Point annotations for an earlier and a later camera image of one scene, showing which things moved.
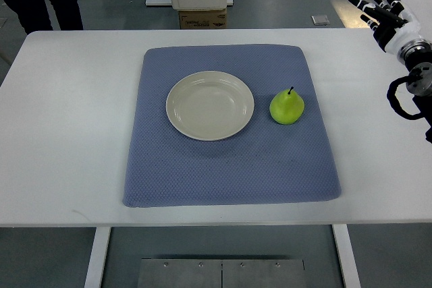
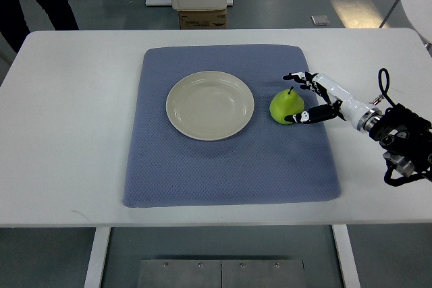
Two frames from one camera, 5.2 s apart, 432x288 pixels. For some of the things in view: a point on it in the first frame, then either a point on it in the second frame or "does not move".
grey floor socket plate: (320, 20) does not move
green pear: (287, 108) does not move
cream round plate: (210, 105) does not move
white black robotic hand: (390, 30) to (342, 105)
